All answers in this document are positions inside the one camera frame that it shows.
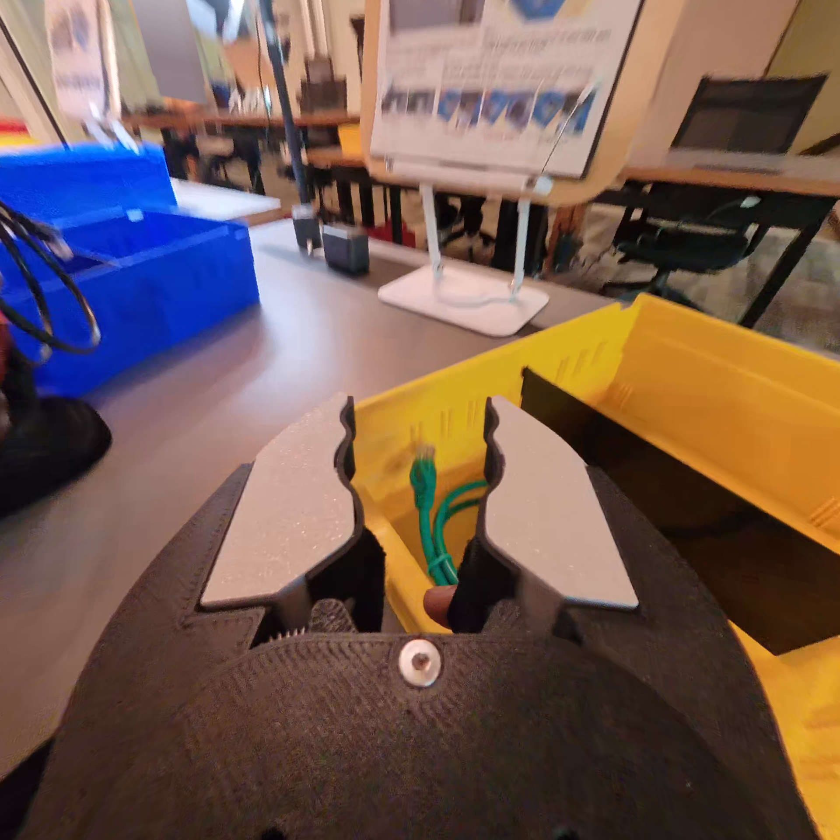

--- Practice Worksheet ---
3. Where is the black bin divider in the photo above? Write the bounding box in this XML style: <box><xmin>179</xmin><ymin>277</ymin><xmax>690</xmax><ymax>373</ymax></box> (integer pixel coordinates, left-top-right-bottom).
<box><xmin>521</xmin><ymin>367</ymin><xmax>840</xmax><ymax>658</ymax></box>

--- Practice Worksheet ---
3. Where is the tan printed poster board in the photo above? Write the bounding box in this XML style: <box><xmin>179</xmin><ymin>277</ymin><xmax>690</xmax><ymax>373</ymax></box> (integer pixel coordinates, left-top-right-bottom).
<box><xmin>361</xmin><ymin>0</ymin><xmax>690</xmax><ymax>209</ymax></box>

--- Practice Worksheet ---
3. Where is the black ethernet cable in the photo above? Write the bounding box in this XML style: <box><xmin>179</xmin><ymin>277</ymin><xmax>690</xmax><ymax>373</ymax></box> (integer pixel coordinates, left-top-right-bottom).
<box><xmin>0</xmin><ymin>200</ymin><xmax>104</xmax><ymax>360</ymax></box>

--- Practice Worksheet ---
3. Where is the black office chair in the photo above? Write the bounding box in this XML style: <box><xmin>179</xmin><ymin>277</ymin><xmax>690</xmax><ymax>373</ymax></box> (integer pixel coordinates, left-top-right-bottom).
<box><xmin>604</xmin><ymin>197</ymin><xmax>770</xmax><ymax>311</ymax></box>

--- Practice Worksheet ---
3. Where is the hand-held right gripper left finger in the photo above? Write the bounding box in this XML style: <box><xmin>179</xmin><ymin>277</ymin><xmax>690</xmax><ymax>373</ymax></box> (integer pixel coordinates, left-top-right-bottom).
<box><xmin>200</xmin><ymin>392</ymin><xmax>366</xmax><ymax>613</ymax></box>

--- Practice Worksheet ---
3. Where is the grey desk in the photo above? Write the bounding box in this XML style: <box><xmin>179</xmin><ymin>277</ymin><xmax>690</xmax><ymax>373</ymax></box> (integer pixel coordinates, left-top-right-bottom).
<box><xmin>0</xmin><ymin>220</ymin><xmax>618</xmax><ymax>782</ymax></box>

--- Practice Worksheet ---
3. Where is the yellow plastic bin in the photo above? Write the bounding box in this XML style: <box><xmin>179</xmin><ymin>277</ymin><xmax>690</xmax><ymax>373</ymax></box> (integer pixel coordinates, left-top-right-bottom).
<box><xmin>351</xmin><ymin>293</ymin><xmax>840</xmax><ymax>840</ymax></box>

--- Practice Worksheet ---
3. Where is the black laptop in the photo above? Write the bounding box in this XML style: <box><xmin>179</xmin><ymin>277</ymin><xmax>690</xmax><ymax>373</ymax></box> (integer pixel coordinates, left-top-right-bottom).
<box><xmin>666</xmin><ymin>75</ymin><xmax>829</xmax><ymax>176</ymax></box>

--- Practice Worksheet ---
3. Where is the dark grey box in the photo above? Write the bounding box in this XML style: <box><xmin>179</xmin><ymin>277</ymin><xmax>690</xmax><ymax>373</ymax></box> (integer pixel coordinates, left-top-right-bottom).
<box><xmin>323</xmin><ymin>225</ymin><xmax>371</xmax><ymax>277</ymax></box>

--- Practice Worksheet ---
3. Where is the black light stand pole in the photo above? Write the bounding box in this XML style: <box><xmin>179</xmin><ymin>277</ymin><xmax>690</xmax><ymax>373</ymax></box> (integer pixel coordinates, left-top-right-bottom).
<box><xmin>259</xmin><ymin>0</ymin><xmax>314</xmax><ymax>212</ymax></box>

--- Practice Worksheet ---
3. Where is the blue plastic bin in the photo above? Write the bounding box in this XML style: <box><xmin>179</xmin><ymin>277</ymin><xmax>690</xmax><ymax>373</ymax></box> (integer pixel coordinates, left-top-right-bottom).
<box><xmin>0</xmin><ymin>206</ymin><xmax>261</xmax><ymax>399</ymax></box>
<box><xmin>0</xmin><ymin>141</ymin><xmax>179</xmax><ymax>231</ymax></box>

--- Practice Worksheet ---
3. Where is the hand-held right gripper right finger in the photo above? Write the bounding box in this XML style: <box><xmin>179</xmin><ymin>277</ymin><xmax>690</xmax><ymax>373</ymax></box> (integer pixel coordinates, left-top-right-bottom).
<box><xmin>478</xmin><ymin>395</ymin><xmax>641</xmax><ymax>613</ymax></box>

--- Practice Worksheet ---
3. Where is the black padded wrist rest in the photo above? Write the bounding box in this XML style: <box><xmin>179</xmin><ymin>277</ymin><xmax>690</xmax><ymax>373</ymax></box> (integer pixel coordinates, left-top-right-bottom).
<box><xmin>0</xmin><ymin>394</ymin><xmax>114</xmax><ymax>521</ymax></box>

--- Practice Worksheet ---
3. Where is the wooden table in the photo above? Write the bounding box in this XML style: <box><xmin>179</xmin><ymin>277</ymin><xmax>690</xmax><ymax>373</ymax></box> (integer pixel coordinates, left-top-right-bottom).
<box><xmin>620</xmin><ymin>164</ymin><xmax>840</xmax><ymax>330</ymax></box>

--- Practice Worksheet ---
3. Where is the green ethernet cable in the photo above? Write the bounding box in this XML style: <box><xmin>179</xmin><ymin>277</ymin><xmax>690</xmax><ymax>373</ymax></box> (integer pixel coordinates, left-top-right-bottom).
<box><xmin>410</xmin><ymin>446</ymin><xmax>491</xmax><ymax>588</ymax></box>

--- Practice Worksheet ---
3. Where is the black pole clamp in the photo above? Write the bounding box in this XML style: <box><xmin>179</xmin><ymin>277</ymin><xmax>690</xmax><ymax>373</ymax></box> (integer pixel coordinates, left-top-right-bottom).
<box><xmin>290</xmin><ymin>203</ymin><xmax>325</xmax><ymax>255</ymax></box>

